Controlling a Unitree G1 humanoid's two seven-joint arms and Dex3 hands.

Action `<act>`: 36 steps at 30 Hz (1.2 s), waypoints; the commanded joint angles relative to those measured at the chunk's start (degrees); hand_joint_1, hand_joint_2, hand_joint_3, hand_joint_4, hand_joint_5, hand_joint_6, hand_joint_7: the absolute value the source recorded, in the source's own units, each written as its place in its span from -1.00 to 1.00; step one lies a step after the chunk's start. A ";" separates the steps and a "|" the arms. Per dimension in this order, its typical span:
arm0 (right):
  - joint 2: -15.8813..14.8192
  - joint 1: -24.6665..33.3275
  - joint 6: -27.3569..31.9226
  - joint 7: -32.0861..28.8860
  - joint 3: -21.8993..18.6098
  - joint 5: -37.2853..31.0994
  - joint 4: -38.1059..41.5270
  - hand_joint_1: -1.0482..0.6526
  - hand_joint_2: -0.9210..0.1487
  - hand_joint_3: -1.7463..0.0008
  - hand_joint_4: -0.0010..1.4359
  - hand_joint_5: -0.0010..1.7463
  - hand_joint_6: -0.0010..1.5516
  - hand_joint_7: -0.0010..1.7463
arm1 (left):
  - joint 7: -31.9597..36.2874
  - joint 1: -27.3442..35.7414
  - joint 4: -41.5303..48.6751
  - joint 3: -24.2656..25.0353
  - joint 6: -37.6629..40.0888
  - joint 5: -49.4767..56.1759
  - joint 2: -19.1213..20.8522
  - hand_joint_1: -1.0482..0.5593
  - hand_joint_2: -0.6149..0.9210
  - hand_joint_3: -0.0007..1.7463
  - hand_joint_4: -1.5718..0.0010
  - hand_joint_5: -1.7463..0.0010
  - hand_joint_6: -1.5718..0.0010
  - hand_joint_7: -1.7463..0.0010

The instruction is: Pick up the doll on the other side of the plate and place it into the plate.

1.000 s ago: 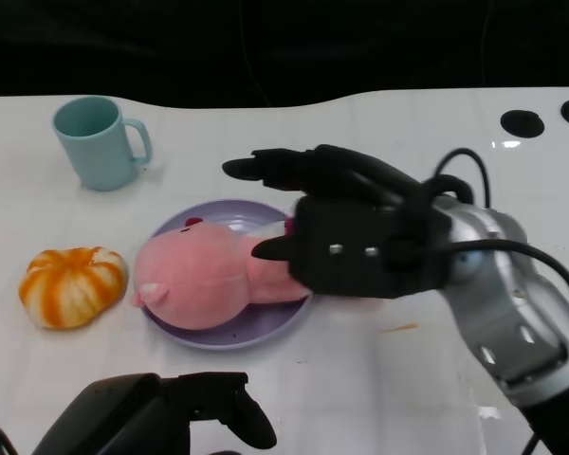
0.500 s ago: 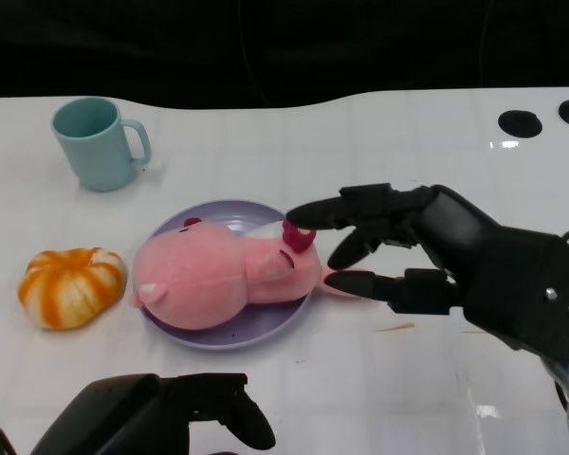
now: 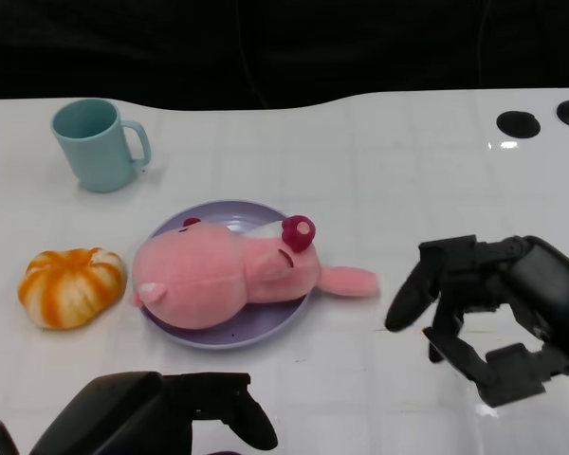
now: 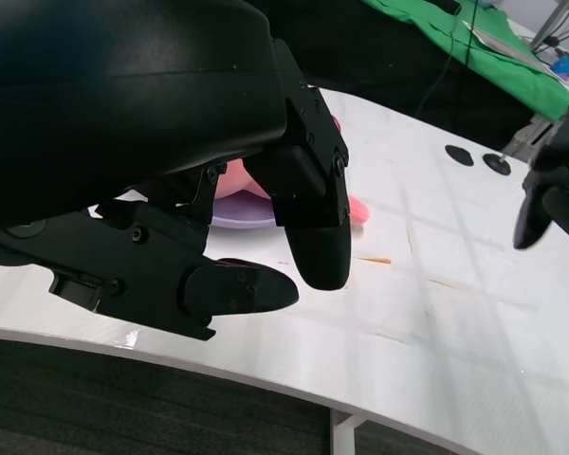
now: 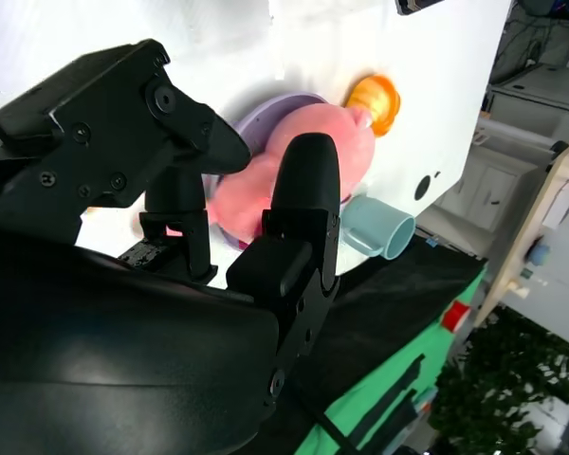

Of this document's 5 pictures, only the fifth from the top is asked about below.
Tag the pink plush doll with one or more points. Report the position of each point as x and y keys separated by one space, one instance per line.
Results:
x=313 y=121

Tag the orange white pumpkin toy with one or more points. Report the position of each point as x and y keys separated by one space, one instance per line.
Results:
x=379 y=99

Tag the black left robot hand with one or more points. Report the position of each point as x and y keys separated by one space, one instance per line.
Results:
x=417 y=5

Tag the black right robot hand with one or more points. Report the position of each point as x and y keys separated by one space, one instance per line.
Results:
x=123 y=332

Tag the green leafy plant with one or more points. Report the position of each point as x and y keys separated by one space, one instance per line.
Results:
x=502 y=379

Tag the lavender round plate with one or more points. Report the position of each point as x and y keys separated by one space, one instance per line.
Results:
x=261 y=118

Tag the black cloth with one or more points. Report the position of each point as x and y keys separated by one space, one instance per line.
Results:
x=398 y=294

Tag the beige wooden board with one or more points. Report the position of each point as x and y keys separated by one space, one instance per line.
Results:
x=526 y=223

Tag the black round table grommet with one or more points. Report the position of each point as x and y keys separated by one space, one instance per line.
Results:
x=424 y=187

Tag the white cabinet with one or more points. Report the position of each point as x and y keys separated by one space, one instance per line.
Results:
x=493 y=189

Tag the green cloth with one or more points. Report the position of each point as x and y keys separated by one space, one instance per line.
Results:
x=408 y=351

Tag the light blue plastic mug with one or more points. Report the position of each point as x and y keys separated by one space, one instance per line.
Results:
x=374 y=223

